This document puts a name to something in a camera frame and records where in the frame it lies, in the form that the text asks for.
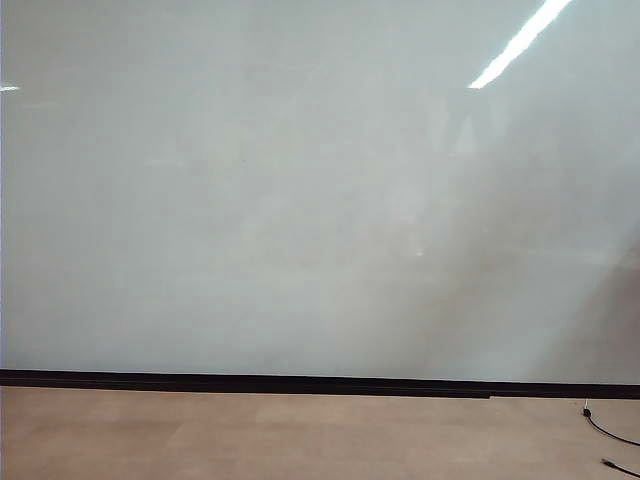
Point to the white glossy whiteboard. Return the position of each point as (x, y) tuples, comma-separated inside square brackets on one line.
[(250, 175)]

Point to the black whiteboard bottom rail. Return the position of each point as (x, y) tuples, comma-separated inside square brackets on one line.
[(300, 385)]

